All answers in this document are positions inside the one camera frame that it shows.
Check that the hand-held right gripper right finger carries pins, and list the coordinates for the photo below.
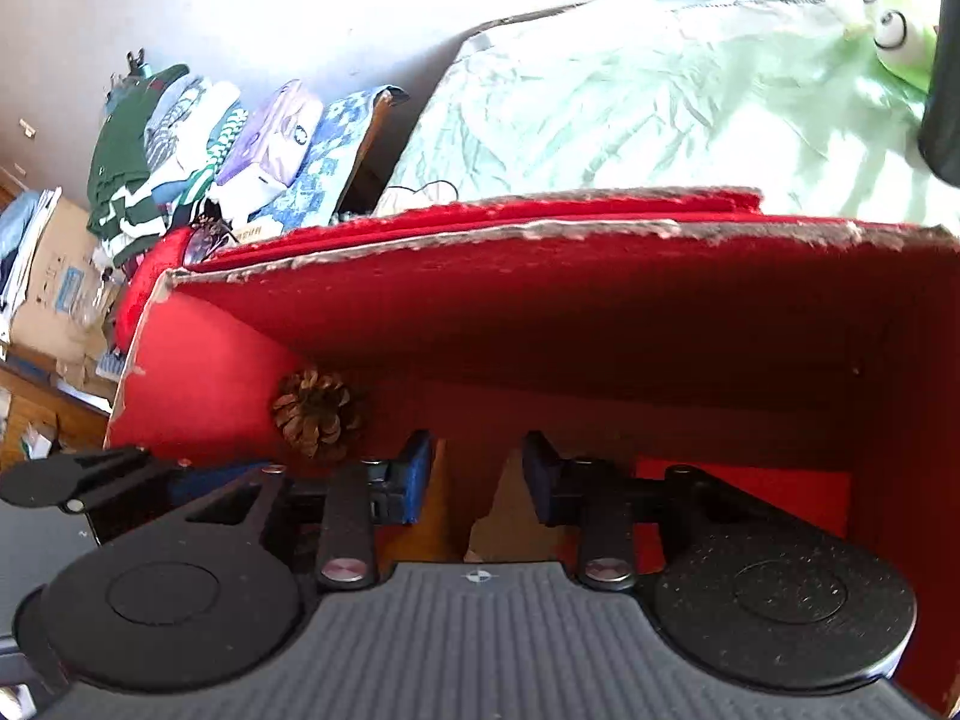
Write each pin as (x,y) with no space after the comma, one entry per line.
(541,480)

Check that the eyeglasses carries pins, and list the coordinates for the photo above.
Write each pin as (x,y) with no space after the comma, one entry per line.
(196,244)

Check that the light green quilt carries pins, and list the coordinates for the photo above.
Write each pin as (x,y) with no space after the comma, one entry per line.
(600,105)

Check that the large red cardboard box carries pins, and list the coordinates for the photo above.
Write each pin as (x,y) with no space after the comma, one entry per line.
(600,300)

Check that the small beige box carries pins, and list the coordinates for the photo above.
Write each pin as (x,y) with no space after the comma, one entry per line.
(251,231)

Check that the wooden cabinet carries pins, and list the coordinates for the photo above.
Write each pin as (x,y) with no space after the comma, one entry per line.
(75,405)

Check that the brown cardboard box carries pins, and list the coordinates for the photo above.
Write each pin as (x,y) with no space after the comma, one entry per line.
(52,277)

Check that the wall switch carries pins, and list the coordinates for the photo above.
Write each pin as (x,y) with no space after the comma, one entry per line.
(26,127)

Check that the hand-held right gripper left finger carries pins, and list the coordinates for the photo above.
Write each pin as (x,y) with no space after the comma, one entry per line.
(412,480)

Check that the purple tissue pack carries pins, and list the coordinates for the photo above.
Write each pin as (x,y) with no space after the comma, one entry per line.
(277,127)

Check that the black cylinder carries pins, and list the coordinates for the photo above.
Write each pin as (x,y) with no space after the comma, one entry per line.
(945,105)

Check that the red plush cloth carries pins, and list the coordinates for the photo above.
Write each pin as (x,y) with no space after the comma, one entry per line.
(146,277)

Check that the light blue cloth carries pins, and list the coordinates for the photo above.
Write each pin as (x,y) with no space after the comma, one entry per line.
(15,232)

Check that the black clip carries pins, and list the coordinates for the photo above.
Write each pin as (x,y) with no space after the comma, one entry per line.
(136,60)

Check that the stack of folded clothes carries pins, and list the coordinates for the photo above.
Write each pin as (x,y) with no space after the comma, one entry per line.
(112,157)

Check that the brown pine cone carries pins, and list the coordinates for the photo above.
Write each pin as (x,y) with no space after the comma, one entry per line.
(315,412)

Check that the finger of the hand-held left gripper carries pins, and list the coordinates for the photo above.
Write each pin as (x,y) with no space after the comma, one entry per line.
(217,478)

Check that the green frog plush toy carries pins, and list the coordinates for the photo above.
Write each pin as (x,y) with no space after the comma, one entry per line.
(900,45)

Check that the blue white patterned towel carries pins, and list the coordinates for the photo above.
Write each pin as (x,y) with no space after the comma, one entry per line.
(330,142)

